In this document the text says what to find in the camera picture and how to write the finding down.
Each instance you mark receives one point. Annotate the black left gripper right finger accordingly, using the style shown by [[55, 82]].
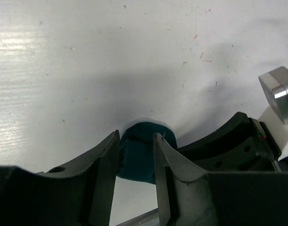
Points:
[[188, 195]]

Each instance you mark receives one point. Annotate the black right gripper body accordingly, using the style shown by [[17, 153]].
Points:
[[264, 136]]

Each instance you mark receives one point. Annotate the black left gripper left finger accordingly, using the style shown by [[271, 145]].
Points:
[[77, 193]]

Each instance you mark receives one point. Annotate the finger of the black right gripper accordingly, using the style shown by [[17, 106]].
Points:
[[227, 137], [251, 155]]

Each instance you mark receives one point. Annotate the dark green reindeer sock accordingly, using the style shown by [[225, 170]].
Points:
[[136, 159]]

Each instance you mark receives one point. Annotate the aluminium table frame rail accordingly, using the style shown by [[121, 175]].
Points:
[[150, 218]]

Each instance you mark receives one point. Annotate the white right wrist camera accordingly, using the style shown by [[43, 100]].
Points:
[[275, 87]]

